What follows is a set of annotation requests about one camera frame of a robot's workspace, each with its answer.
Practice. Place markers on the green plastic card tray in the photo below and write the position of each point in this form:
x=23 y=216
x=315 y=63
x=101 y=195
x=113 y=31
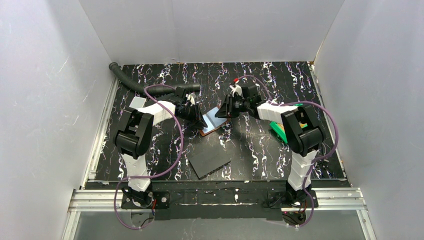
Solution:
x=279 y=129

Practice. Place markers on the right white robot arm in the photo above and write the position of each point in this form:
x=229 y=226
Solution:
x=303 y=132

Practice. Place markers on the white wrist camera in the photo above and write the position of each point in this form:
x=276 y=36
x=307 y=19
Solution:
x=191 y=99
x=236 y=89

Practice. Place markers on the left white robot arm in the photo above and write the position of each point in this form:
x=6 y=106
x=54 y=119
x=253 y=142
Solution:
x=134 y=134

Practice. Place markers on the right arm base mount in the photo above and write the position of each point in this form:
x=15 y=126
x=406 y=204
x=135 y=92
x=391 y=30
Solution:
x=297 y=206

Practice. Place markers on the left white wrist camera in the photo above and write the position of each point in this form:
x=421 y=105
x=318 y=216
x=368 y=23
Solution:
x=191 y=99

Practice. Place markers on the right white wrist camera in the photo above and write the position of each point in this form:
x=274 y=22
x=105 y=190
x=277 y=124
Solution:
x=236 y=89

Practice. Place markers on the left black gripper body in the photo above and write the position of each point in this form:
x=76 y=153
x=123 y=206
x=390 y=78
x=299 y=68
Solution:
x=193 y=109

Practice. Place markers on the black foam block front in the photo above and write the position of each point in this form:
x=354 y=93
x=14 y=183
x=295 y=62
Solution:
x=207 y=162

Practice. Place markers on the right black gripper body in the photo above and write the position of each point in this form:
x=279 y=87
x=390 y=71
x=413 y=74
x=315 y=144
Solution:
x=230 y=105

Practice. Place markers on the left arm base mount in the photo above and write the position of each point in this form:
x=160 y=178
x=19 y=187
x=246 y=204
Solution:
x=144 y=203

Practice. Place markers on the brown leather card holder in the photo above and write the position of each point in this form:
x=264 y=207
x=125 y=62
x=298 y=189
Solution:
x=213 y=127

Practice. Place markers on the white plastic box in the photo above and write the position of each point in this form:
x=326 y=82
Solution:
x=137 y=102

